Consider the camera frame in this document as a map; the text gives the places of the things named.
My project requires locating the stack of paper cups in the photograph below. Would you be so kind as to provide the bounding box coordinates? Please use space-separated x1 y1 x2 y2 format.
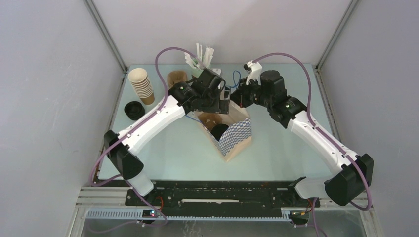
127 68 155 105

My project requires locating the green straw holder cup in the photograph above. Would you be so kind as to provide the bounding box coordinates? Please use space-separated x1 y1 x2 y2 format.
191 58 211 78

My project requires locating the stack of black lids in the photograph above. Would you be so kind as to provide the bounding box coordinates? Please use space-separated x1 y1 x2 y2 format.
124 101 145 121

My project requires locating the white wrapped straws bundle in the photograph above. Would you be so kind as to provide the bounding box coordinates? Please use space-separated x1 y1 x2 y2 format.
184 42 215 70

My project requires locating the black plastic cup lid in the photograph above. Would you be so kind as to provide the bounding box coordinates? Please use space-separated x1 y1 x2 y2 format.
211 123 229 141

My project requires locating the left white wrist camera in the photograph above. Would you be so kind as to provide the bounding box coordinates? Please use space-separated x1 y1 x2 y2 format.
211 68 222 76

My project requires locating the blue checkered paper bag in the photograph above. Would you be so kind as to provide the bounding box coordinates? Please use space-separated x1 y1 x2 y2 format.
187 101 252 162

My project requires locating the aluminium frame rail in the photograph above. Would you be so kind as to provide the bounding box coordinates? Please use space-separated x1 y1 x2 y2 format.
67 187 382 237

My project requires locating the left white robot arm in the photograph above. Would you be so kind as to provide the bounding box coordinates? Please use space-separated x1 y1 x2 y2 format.
104 69 231 206

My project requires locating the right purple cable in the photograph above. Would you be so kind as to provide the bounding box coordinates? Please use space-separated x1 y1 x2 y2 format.
253 52 373 237

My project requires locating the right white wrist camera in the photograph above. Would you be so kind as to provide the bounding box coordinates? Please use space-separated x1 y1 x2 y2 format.
243 61 262 85

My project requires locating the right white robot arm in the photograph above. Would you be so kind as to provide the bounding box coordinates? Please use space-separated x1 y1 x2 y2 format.
230 70 374 206

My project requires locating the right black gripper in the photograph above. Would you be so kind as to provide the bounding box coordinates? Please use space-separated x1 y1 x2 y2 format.
229 77 272 109

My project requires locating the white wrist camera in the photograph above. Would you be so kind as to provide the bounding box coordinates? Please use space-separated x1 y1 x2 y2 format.
243 61 262 85
211 68 222 76

